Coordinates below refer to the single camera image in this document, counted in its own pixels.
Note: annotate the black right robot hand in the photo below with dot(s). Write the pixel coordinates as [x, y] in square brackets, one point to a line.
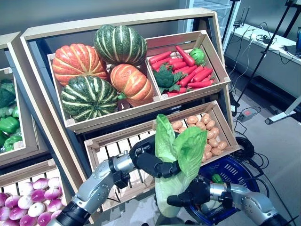
[197, 190]

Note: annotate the green white napa cabbage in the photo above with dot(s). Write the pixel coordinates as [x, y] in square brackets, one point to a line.
[211, 206]
[190, 150]

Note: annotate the blue plastic shopping basket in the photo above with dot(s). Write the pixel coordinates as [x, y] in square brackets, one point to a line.
[235, 169]

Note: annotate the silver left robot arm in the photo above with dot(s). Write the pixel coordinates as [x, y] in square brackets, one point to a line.
[98, 179]

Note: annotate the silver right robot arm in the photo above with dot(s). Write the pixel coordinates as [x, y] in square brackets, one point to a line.
[254, 202]

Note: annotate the green bell pepper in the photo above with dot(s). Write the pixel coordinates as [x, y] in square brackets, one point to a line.
[216, 179]
[9, 124]
[2, 139]
[11, 142]

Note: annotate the wooden potato crate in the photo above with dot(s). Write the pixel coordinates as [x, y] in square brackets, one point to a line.
[227, 128]

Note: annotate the black power adapter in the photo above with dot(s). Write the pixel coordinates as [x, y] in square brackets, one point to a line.
[233, 108]

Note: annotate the wooden cabbage crate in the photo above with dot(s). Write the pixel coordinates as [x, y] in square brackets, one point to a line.
[105, 140]

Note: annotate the orange red carrot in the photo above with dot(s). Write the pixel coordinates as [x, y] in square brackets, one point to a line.
[161, 64]
[160, 57]
[188, 78]
[185, 56]
[200, 84]
[202, 75]
[179, 66]

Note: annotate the dark green broccoli with leaves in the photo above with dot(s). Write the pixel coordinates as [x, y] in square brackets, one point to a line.
[164, 78]

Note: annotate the small orange striped pumpkin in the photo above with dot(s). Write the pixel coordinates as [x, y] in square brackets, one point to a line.
[131, 82]

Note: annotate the light green round vegetable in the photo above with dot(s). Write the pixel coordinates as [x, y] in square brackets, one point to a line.
[197, 56]

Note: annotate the wide wooden pumpkin crate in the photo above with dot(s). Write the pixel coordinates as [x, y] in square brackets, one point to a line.
[77, 124]

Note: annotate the green striped pumpkin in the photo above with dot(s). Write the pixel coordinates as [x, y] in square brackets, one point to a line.
[120, 44]
[89, 99]

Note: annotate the white desk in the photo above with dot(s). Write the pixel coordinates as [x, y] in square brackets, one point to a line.
[270, 68]

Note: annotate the purple white turnip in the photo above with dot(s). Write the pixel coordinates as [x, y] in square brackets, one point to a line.
[10, 223]
[17, 213]
[25, 202]
[13, 201]
[54, 182]
[44, 217]
[51, 193]
[37, 195]
[36, 209]
[26, 188]
[40, 183]
[4, 213]
[56, 213]
[28, 220]
[55, 204]
[2, 199]

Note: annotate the wooden carrot crate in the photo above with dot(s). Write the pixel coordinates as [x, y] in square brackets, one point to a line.
[164, 43]

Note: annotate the black tripod stand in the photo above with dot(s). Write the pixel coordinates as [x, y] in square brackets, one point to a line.
[263, 54]

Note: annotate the open grey laptop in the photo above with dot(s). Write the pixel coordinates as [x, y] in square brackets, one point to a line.
[294, 50]

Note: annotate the black router with antennas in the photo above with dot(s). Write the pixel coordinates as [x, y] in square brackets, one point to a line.
[238, 23]

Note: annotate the black light stand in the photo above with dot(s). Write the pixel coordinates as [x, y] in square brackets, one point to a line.
[229, 21]

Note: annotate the wooden turnip crate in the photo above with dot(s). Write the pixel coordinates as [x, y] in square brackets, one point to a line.
[26, 170]

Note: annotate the large orange striped pumpkin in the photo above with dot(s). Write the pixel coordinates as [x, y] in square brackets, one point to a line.
[77, 63]

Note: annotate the wooden pepper crate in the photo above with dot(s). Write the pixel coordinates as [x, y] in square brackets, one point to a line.
[28, 131]

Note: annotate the wooden display shelf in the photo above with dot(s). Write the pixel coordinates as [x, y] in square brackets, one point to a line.
[7, 41]
[117, 23]

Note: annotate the black metal rack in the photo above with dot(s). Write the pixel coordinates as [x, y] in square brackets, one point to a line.
[290, 23]

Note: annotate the light green cauliflower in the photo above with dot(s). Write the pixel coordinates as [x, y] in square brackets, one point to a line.
[5, 111]

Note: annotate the dark green broccoli head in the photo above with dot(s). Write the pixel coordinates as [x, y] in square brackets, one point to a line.
[8, 84]
[5, 97]

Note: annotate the grey power strip red switch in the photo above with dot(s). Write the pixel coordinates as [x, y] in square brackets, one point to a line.
[247, 114]

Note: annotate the glass door white frame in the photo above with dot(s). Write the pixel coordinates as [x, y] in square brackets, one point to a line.
[224, 16]

